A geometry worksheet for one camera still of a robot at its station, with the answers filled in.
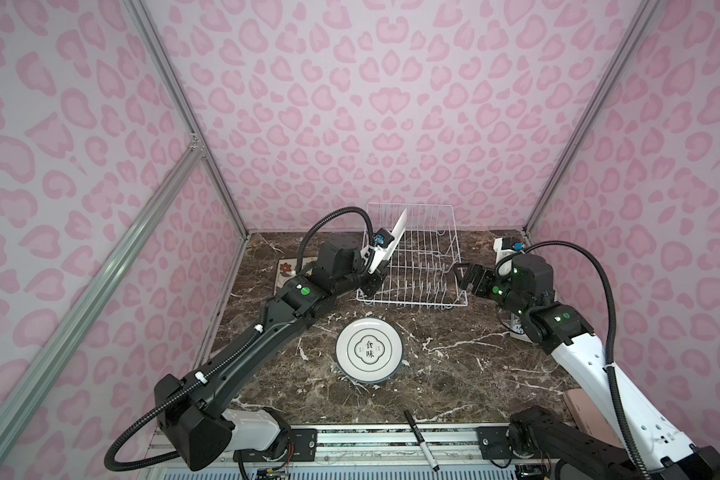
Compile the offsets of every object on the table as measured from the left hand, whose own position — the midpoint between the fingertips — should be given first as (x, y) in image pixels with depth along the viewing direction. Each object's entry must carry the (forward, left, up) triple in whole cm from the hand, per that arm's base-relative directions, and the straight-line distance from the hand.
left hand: (387, 255), depth 70 cm
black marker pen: (-33, -8, -32) cm, 46 cm away
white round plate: (-10, +5, -31) cm, 33 cm away
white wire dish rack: (+15, -13, -27) cm, 33 cm away
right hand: (-1, -20, -4) cm, 20 cm away
